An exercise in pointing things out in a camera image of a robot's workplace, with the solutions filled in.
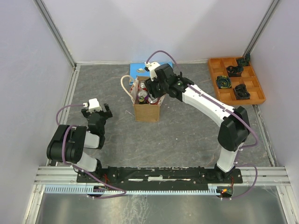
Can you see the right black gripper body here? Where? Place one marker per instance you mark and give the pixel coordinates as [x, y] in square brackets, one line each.
[158, 88]

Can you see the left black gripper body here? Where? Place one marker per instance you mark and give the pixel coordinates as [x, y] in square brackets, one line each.
[105, 115]

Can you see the purple soda can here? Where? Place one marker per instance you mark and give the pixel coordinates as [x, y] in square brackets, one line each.
[152, 101]

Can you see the red cola can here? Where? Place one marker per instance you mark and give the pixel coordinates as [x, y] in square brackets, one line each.
[142, 86]

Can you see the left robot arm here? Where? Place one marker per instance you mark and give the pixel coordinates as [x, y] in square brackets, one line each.
[68, 142]

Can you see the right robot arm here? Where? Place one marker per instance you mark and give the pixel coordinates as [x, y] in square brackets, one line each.
[233, 122]

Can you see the burlap canvas bag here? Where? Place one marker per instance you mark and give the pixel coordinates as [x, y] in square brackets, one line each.
[145, 112]

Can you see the green topped dark can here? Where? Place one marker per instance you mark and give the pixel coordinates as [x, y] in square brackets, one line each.
[142, 97]

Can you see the orange compartment tray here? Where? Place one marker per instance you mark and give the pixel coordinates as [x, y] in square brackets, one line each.
[218, 67]

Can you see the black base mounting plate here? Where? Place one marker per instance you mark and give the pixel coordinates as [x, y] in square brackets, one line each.
[158, 179]

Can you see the blue yellow rolled sock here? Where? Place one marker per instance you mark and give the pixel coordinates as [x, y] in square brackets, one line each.
[223, 82]

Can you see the black rolled sock upper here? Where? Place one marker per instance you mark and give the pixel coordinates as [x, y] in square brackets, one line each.
[234, 71]

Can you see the black rolled sock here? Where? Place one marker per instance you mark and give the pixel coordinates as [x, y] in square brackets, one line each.
[241, 92]
[234, 71]

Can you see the black rolled sock lower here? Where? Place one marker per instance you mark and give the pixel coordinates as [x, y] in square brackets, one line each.
[241, 92]

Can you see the teal rolled sock corner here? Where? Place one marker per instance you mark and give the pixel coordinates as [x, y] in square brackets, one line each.
[244, 61]

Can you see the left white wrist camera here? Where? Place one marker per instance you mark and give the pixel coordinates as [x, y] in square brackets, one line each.
[92, 105]

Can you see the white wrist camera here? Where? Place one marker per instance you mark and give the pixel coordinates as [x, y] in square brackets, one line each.
[150, 67]
[92, 105]

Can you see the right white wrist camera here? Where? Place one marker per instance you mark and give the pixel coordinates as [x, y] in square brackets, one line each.
[150, 67]

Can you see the aluminium frame rail front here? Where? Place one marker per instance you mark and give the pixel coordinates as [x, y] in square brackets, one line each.
[264, 176]

